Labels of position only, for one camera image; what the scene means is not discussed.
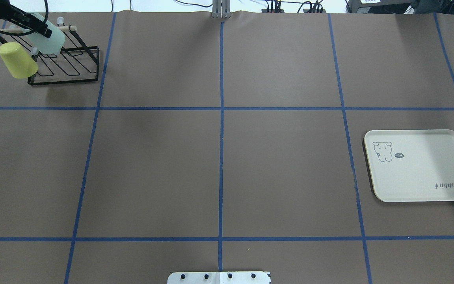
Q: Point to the white metal mount base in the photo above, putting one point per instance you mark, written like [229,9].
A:
[219,277]

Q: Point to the cream rabbit print tray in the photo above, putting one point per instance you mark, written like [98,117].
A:
[411,165]

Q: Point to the yellow cup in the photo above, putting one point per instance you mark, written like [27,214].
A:
[17,60]

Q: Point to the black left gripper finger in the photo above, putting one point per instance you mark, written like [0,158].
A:
[37,26]

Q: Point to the black wire cup rack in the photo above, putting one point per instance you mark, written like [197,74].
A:
[74,62]

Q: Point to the mint green cup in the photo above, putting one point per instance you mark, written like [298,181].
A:
[52,45]

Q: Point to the grey aluminium post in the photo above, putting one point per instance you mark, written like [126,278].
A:
[221,9]

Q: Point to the black equipment box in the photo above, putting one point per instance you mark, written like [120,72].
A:
[400,6]

